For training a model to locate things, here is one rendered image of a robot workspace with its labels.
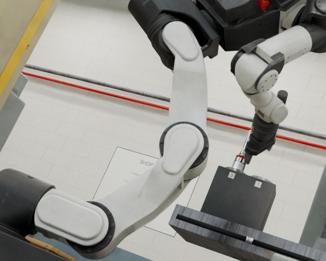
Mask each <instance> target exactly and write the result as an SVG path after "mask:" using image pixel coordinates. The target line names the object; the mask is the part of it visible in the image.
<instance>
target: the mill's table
mask: <svg viewBox="0 0 326 261"><path fill-rule="evenodd" d="M168 224H169V225H170V226H171V227H172V228H173V229H174V230H175V231H176V232H177V233H178V234H179V235H180V236H181V237H182V238H183V239H184V240H185V241H186V242H189V243H192V244H195V245H198V246H200V247H203V248H206V249H208V250H211V251H214V252H217V253H220V254H223V255H225V256H229V257H231V258H234V259H237V260H240V261H271V258H272V255H273V254H279V255H282V256H285V257H288V258H291V259H294V260H297V261H326V252H323V251H319V250H316V249H313V248H310V247H308V246H305V245H302V244H299V243H295V242H292V241H289V240H286V239H283V238H280V237H277V236H273V235H270V234H267V233H264V232H262V231H259V230H256V229H253V228H249V227H246V226H243V225H240V224H237V223H234V222H231V221H227V220H224V219H221V218H219V217H216V216H213V215H210V214H207V213H203V212H200V211H197V210H194V209H191V208H188V207H185V206H182V205H178V204H176V206H175V208H174V211H173V213H172V216H171V218H170V221H169V223H168Z"/></svg>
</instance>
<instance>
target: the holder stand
mask: <svg viewBox="0 0 326 261"><path fill-rule="evenodd" d="M275 196H276V184H273V183H272V182H271V181H269V180H268V179H265V178H263V177H260V176H249V175H247V174H246V173H244V172H243V171H241V170H239V169H236V168H233V167H223V166H218V167H217V170H216V172H215V175H214V178H213V180H212V183H211V185H210V188H209V190H208V193H207V195H206V198H205V200H204V203H203V205H202V208H201V210H200V212H203V213H207V214H210V215H213V216H216V217H218V218H221V219H224V220H227V221H231V222H234V223H237V224H240V225H243V226H246V227H249V228H253V229H256V230H259V231H262V232H263V229H264V227H265V224H266V221H267V219H268V216H269V213H270V210H271V207H272V204H273V202H274V199H275Z"/></svg>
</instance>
